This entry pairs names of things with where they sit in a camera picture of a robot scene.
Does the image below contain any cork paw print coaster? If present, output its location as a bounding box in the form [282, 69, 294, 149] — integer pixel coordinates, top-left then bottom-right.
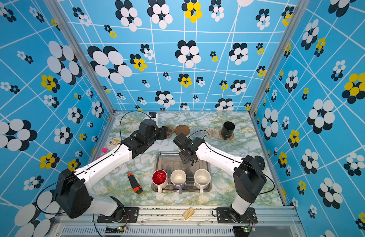
[166, 125, 175, 138]

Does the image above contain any brown wooden round coaster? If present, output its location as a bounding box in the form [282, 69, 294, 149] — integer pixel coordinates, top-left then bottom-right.
[175, 124, 190, 136]

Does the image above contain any grey woven round coaster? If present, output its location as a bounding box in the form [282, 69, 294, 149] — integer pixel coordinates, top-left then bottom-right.
[189, 126, 206, 138]

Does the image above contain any multicolour woven round coaster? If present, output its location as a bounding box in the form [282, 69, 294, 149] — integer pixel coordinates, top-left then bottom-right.
[206, 127, 220, 139]

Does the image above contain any red interior mug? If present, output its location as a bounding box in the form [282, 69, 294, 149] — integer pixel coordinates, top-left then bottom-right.
[152, 169, 168, 193]

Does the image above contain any black mug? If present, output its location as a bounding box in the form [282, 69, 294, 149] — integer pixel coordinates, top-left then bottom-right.
[221, 121, 235, 132]

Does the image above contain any rattan round coaster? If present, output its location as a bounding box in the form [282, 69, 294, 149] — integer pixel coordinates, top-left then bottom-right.
[219, 131, 234, 140]

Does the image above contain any white mug back row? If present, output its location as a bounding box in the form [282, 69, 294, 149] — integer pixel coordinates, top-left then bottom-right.
[179, 152, 197, 165]

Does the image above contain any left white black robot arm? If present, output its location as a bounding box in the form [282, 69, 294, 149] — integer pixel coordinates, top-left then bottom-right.
[54, 119, 168, 222]

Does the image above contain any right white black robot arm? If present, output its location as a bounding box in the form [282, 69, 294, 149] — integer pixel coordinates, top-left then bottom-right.
[173, 133, 267, 223]

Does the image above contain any metal tray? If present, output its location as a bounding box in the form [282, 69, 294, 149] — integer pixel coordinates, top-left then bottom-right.
[154, 153, 211, 193]

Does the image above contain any purple mug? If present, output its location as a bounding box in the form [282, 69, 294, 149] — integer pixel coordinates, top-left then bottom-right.
[171, 169, 187, 195]

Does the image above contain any white mug front right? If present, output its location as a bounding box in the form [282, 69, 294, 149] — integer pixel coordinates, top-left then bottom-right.
[194, 169, 211, 194]

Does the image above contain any plush toy white pink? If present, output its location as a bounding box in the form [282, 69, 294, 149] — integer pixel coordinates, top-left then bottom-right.
[102, 138, 121, 154]

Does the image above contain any small wooden block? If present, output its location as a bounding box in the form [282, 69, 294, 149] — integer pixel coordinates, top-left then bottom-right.
[182, 207, 195, 220]

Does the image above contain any black computer mouse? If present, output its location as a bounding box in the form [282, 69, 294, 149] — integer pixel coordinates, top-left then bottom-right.
[255, 156, 265, 170]

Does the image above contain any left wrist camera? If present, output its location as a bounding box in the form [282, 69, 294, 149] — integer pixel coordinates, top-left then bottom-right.
[149, 112, 158, 121]

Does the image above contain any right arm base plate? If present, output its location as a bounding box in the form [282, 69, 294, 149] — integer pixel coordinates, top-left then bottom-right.
[215, 207, 258, 225]

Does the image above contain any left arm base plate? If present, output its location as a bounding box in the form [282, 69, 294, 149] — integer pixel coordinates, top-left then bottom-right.
[96, 207, 140, 224]

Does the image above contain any aluminium front rail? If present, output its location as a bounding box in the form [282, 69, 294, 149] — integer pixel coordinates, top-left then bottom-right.
[49, 206, 307, 237]

